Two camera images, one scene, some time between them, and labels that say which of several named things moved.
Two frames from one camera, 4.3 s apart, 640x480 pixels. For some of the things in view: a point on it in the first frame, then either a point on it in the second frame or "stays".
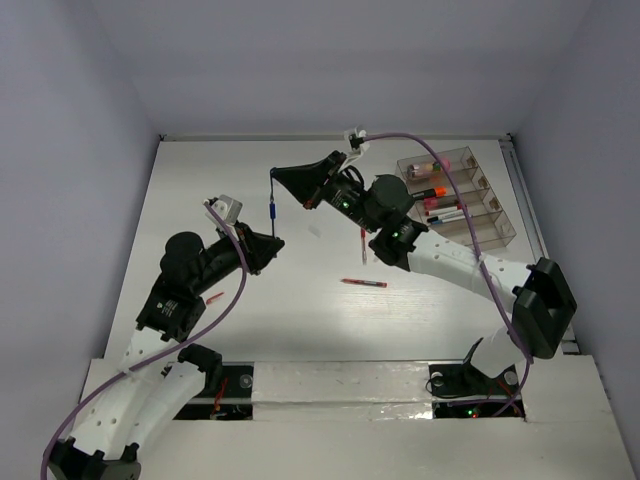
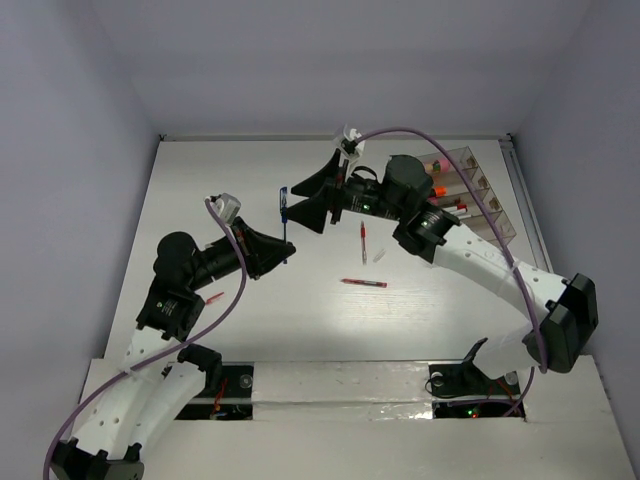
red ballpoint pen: [363, 232] stays
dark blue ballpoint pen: [272, 213] → [284, 220]
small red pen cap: [214, 297] stays
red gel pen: [368, 283] stays
